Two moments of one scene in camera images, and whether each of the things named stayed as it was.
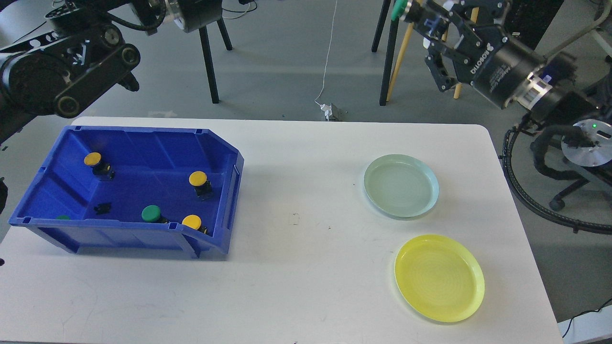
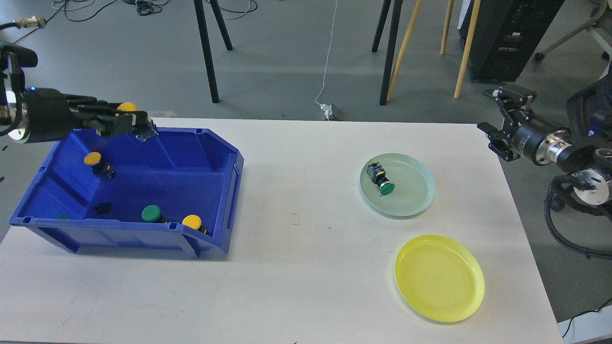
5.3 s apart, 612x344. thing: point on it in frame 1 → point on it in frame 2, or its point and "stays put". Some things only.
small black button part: [103, 208] stays put
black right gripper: [497, 67] → [540, 141]
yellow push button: [202, 187] → [127, 106]
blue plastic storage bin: [114, 187] stays put
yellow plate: [439, 277] stays put
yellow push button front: [194, 221] stays put
